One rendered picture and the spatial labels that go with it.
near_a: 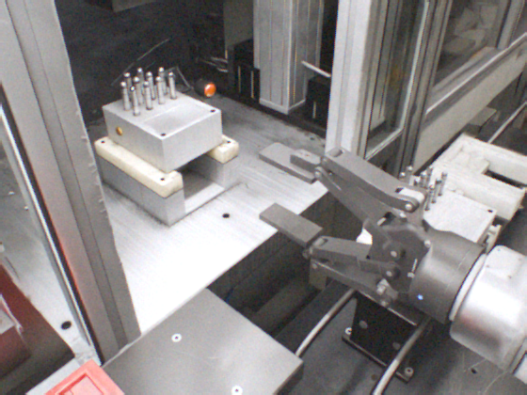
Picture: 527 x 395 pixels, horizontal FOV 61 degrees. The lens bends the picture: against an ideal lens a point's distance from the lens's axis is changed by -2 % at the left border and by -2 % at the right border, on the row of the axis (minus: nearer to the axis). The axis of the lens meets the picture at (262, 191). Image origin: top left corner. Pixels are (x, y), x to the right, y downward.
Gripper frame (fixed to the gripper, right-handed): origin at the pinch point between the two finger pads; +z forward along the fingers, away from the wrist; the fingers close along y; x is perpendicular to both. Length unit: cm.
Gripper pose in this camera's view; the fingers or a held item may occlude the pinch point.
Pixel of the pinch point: (286, 191)
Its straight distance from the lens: 49.5
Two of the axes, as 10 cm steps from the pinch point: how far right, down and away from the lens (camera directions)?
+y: 0.0, -8.0, -6.0
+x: -6.7, 4.5, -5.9
